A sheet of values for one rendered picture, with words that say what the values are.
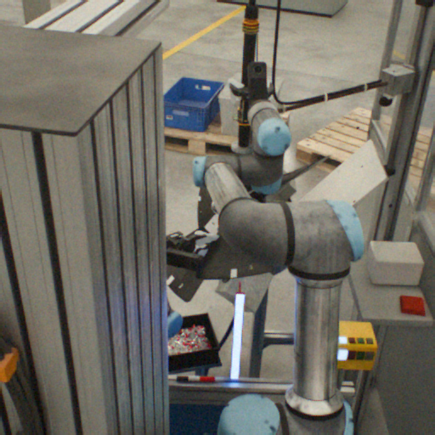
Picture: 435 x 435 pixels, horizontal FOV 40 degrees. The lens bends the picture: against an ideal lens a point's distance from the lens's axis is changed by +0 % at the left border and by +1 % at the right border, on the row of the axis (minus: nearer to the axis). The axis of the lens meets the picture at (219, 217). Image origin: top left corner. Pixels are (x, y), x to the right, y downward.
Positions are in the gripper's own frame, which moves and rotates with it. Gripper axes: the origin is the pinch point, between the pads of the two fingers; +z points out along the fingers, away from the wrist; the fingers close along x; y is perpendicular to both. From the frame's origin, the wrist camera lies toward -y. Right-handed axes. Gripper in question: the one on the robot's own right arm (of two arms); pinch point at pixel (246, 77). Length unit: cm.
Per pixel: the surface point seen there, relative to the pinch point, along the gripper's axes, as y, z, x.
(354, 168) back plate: 36, 9, 40
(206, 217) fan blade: 64, 29, -6
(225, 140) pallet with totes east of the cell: 151, 266, 45
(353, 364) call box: 65, -47, 24
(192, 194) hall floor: 165, 212, 13
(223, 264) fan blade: 48, -21, -8
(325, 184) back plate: 45, 15, 33
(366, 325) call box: 58, -40, 29
